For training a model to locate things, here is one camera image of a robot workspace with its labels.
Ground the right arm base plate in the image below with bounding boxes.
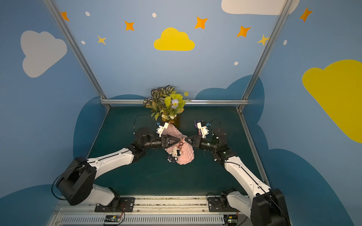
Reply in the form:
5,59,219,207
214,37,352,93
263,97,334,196
206,196,250,212

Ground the diagonal aluminium post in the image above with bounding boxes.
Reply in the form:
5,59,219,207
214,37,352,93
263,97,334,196
43,0,107,102
241,0,294,102

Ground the right controller board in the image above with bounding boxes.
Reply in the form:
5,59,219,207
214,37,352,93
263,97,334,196
223,215,239,226

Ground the right diagonal aluminium post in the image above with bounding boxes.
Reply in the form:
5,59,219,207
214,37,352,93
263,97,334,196
241,0,294,102

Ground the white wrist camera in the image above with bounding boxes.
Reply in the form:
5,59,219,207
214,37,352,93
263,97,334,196
156,122,169,137
197,121,209,138

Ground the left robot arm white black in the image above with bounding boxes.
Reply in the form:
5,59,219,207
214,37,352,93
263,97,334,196
54,126,181,208

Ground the left diagonal aluminium post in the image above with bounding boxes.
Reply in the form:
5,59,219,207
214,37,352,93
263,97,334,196
43,0,107,102

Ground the back horizontal aluminium bar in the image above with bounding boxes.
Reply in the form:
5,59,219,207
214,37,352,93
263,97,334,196
100,99,248,105

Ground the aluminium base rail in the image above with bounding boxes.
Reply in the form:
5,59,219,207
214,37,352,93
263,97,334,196
47,191,252,226

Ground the amber glass vase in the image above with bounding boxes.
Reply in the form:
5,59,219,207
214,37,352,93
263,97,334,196
161,115,180,128

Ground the controller board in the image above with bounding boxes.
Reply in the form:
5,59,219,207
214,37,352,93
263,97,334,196
103,215,122,225
223,215,239,226

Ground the left controller board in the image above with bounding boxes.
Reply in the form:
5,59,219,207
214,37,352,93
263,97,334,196
103,215,122,225

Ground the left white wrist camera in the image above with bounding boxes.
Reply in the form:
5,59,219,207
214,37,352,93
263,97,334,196
156,122,169,137

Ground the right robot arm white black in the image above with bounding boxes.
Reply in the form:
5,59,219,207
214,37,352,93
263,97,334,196
185,129,291,226

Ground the artificial plant bouquet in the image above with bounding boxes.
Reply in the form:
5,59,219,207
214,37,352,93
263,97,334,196
143,85,190,121

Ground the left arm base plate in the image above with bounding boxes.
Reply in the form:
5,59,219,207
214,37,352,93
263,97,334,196
94,197,135,213

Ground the pink puffy bag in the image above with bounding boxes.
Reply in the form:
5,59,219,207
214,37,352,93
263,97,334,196
162,124,195,165

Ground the small doll keychain decoration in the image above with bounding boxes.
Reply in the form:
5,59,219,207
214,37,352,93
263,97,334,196
168,146,182,163

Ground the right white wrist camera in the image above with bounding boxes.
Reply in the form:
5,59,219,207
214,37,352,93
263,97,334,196
197,121,209,138

